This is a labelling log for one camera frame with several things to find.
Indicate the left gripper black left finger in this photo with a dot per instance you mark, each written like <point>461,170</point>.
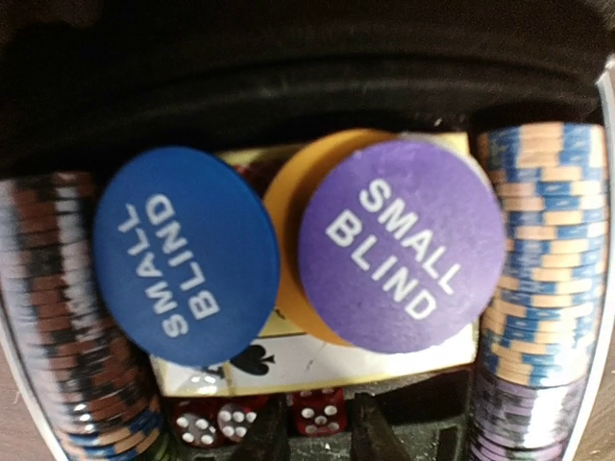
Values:
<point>267,439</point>

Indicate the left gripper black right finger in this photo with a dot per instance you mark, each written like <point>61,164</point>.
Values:
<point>373,438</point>

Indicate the purple black chip stack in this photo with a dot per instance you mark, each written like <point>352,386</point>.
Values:
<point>514,422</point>

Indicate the red die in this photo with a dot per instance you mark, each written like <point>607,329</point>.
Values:
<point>195,423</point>
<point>236,416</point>
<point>319,412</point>

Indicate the playing card deck box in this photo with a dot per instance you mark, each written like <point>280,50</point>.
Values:
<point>285,359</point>

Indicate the brown black chip stack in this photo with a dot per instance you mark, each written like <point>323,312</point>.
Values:
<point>94,387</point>

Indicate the purple small blind button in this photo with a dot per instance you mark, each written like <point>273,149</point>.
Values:
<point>401,246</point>

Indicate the blue small blind button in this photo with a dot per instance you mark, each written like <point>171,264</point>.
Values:
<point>185,255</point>

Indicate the orange dealer button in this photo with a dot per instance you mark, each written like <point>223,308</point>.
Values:
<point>286,199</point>

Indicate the blue peach chip stack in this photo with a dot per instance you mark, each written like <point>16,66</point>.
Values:
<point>551,181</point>

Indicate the aluminium poker case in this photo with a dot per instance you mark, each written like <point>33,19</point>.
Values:
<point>88,83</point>

